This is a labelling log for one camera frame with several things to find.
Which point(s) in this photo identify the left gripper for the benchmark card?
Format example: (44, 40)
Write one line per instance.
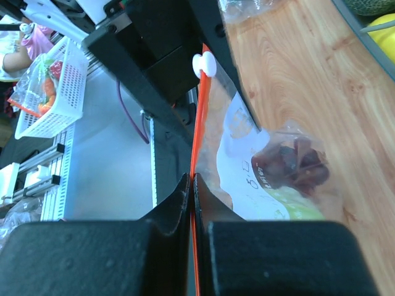
(148, 46)

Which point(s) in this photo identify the white plastic basket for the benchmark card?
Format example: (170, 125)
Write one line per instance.
(50, 93)

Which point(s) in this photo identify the fake green cabbage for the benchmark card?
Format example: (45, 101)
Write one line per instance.
(297, 206)

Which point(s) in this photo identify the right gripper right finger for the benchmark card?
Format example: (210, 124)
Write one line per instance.
(233, 256)

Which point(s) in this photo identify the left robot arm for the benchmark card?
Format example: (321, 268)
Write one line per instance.
(74, 19)

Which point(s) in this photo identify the fake purple grapes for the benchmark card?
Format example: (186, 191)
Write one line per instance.
(299, 166)

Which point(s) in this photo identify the clear zip bag orange seal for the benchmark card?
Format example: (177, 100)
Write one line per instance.
(224, 142)

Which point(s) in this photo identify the white slotted cable duct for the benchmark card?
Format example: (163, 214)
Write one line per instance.
(153, 163)

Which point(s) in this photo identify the grey plastic fruit bowl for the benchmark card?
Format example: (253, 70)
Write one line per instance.
(357, 23)

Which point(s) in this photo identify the fake yellow pepper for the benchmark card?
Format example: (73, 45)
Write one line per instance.
(381, 30)

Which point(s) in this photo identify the fake green melon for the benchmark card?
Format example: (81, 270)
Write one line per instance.
(370, 7)

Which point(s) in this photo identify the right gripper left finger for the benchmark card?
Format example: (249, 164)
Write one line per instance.
(148, 256)

